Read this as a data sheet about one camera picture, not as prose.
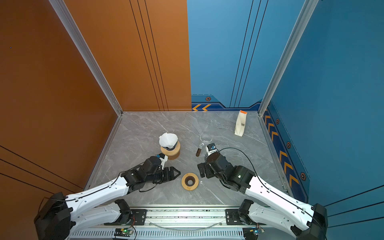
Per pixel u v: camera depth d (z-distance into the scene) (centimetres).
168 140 87
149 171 62
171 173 71
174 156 92
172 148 85
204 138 103
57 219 40
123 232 71
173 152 87
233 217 72
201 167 65
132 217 72
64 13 71
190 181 85
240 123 104
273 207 45
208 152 66
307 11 70
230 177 53
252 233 71
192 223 73
